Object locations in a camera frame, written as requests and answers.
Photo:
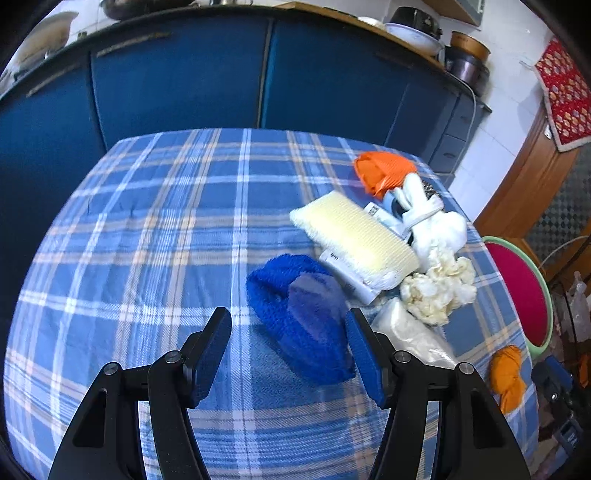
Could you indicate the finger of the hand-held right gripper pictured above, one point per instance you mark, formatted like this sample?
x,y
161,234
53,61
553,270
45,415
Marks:
x,y
551,374

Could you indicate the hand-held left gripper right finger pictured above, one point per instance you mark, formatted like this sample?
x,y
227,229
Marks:
x,y
364,357

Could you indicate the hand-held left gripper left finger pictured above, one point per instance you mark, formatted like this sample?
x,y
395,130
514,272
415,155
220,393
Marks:
x,y
210,362

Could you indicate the white medicine box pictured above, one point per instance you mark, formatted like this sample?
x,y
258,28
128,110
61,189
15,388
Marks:
x,y
351,281

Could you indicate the blue knitted cloth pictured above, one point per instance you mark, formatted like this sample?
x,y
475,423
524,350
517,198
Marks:
x,y
272,288

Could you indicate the clear plastic bag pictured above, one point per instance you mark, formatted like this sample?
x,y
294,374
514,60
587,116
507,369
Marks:
x,y
406,332

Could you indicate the translucent plastic film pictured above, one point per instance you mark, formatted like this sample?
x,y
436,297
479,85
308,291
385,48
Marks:
x,y
314,300

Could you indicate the yellow sponge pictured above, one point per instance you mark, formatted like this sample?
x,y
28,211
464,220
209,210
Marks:
x,y
351,230

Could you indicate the white rabbit-shaped cloth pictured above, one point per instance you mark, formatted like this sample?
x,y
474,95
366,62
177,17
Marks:
x,y
443,230

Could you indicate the blue plaid tablecloth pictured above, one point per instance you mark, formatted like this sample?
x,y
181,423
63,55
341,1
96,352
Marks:
x,y
138,230

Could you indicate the textured metal door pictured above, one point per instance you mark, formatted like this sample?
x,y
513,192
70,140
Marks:
x,y
565,207

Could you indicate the orange plastic bag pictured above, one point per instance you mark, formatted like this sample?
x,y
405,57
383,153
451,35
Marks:
x,y
383,170

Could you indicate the grey drawer unit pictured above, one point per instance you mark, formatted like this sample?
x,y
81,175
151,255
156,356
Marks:
x,y
455,134

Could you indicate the red patterned cloth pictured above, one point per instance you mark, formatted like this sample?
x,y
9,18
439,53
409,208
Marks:
x,y
565,97

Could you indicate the blue kitchen cabinet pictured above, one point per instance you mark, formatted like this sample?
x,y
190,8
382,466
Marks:
x,y
184,78

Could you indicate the brown round pot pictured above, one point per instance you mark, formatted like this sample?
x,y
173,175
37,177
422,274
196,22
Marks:
x,y
471,44

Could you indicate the black rice cooker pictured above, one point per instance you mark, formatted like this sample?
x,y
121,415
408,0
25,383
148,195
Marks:
x,y
415,18

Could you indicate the wooden cutting board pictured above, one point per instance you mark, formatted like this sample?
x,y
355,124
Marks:
x,y
318,9

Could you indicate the beige bowl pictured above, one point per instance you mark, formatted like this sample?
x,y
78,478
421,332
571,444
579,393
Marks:
x,y
44,37

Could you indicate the wooden door frame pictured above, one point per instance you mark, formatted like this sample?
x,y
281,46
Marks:
x,y
521,184

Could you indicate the wooden wall cabinet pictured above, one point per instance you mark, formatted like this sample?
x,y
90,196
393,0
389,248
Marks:
x,y
457,9

